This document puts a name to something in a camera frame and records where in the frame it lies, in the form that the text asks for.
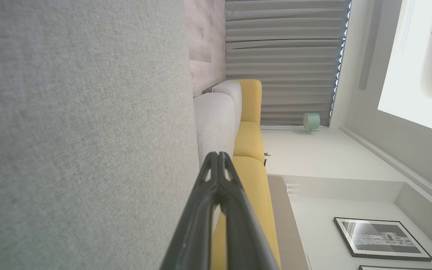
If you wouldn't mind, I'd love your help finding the mint green lamp shade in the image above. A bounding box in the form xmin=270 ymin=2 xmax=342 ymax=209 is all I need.
xmin=303 ymin=112 xmax=321 ymax=133

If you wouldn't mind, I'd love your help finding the grey sofa seat cushion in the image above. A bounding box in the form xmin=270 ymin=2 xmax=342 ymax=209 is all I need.
xmin=211 ymin=79 xmax=243 ymax=137
xmin=193 ymin=92 xmax=236 ymax=169

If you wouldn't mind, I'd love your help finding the grey and yellow sofa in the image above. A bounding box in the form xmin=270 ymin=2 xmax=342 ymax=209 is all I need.
xmin=0 ymin=0 xmax=201 ymax=270

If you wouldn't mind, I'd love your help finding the white linear ceiling air vent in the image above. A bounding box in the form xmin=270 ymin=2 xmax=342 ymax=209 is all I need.
xmin=399 ymin=0 xmax=416 ymax=54

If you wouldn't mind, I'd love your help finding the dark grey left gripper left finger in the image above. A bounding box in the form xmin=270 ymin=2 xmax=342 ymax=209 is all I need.
xmin=160 ymin=152 xmax=221 ymax=270

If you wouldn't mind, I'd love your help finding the grey pleated curtain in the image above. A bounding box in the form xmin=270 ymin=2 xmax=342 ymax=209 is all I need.
xmin=225 ymin=0 xmax=351 ymax=127

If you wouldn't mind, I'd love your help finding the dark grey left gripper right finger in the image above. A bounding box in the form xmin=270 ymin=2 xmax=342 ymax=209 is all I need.
xmin=218 ymin=152 xmax=279 ymax=270

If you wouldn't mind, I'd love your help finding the black framed monochrome picture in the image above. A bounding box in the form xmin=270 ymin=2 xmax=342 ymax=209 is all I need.
xmin=333 ymin=217 xmax=432 ymax=262

